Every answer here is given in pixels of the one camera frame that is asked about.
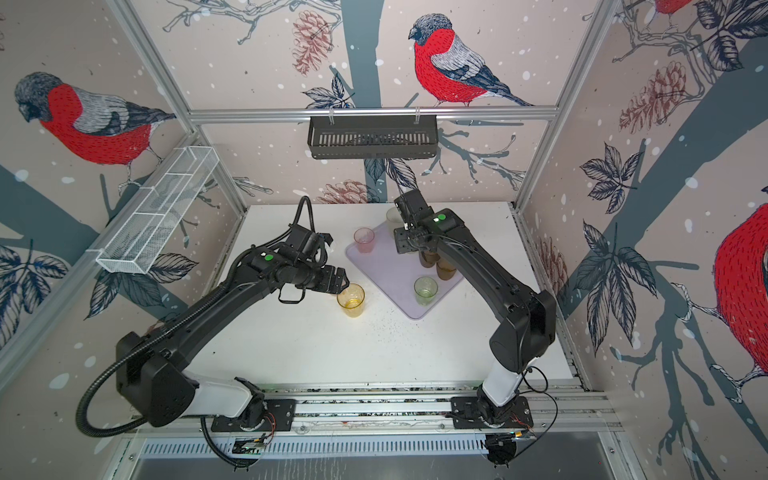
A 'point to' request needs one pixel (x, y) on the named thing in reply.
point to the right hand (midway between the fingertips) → (405, 242)
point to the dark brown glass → (428, 258)
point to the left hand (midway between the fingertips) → (336, 282)
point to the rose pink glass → (364, 237)
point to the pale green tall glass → (394, 218)
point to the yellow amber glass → (351, 300)
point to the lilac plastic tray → (398, 272)
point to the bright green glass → (425, 289)
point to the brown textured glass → (445, 269)
